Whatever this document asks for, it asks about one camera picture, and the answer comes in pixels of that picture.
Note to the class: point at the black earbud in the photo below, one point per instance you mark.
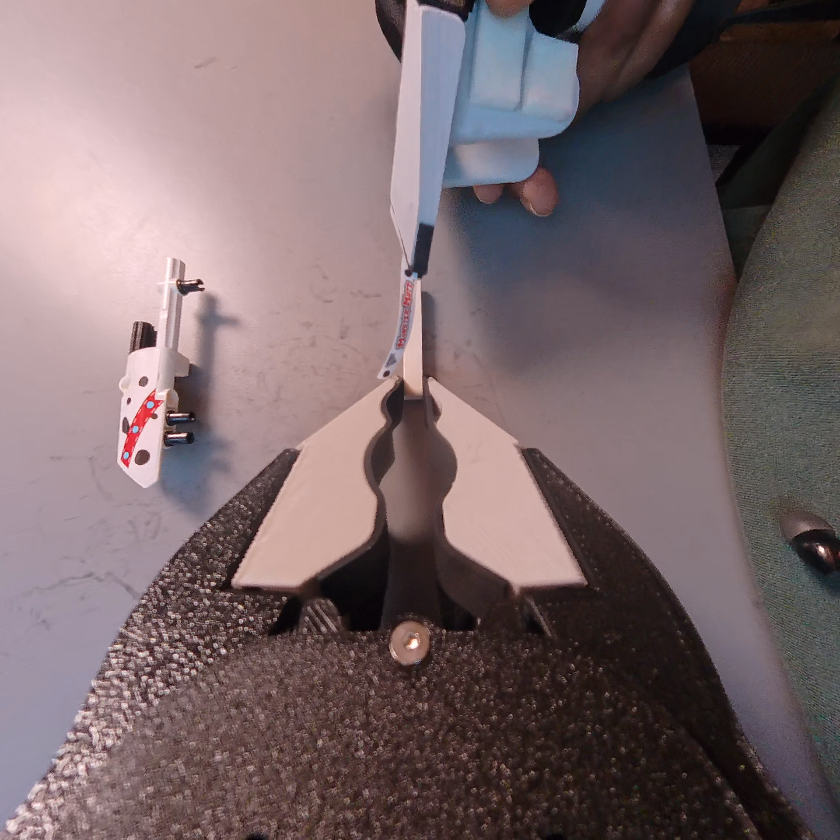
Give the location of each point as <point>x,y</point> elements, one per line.
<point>811,536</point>

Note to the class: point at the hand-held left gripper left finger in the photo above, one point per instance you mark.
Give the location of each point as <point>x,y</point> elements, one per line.
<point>322,505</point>

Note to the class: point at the white spotted toy brick assembly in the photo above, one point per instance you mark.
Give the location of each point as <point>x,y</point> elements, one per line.
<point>147,420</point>

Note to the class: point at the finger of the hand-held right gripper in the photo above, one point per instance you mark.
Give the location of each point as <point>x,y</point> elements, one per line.
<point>427,118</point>

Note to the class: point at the person's right hand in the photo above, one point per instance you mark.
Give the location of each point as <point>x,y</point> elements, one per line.
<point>630,59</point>

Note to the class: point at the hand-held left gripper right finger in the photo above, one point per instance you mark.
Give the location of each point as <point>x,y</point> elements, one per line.
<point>505,505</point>

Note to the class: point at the white beam with red label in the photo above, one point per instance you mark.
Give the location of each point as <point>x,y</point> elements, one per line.
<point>407,328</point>

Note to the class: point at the grey desk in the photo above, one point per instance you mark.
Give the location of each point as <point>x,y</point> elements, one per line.
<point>263,131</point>

